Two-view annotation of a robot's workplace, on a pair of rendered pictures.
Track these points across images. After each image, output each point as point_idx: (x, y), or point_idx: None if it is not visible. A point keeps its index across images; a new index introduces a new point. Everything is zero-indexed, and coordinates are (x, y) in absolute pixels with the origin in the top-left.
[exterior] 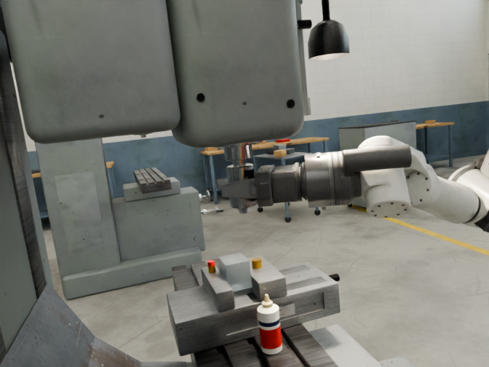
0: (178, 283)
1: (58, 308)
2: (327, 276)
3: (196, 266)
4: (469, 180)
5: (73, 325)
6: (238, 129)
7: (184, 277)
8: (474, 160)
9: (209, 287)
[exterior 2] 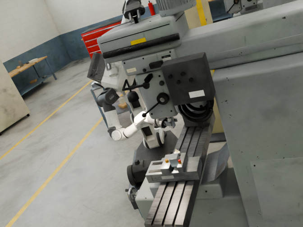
0: (186, 204)
1: (229, 152)
2: (150, 164)
3: (171, 218)
4: (121, 130)
5: (227, 157)
6: None
7: (181, 209)
8: (114, 128)
9: (185, 159)
